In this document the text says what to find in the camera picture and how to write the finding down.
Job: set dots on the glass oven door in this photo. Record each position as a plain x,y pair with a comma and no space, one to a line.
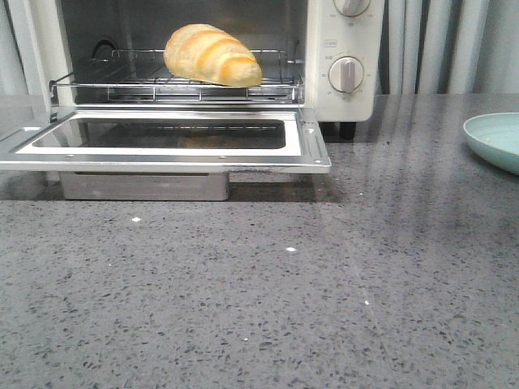
149,153

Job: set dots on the golden croissant bread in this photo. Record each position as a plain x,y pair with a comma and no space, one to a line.
205,53

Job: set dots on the lower oven control knob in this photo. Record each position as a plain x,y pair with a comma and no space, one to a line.
346,74

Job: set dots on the oven control knob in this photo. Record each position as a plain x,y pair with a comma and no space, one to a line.
346,74
351,8

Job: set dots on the white Toshiba toaster oven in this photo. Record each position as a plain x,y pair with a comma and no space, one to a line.
67,34

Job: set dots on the upper oven control knob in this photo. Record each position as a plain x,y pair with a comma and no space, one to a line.
351,8

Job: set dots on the grey striped curtain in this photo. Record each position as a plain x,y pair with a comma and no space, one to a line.
427,47

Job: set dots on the light green plate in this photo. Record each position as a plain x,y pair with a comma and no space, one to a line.
494,137

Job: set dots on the metal oven wire rack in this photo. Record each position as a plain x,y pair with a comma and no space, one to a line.
132,76

